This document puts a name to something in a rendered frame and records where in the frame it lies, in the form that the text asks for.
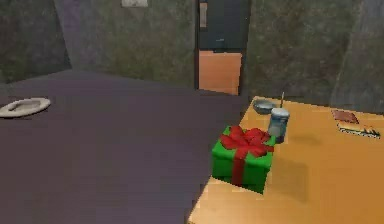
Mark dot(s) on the grey blue bowl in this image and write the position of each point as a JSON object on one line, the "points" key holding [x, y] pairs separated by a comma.
{"points": [[263, 106]]}

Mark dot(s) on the grey blue canister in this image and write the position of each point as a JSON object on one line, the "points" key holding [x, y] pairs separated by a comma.
{"points": [[278, 124]]}

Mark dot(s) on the green gift box red ribbon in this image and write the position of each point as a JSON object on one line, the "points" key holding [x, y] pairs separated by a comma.
{"points": [[240, 160]]}

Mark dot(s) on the dark room door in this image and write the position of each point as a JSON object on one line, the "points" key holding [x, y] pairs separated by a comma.
{"points": [[224, 25]]}

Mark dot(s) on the orange wooden table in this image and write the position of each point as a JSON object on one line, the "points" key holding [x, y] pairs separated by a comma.
{"points": [[320, 180]]}

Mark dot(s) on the pale framed wall picture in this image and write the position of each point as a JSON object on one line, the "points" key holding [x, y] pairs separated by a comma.
{"points": [[134, 3]]}

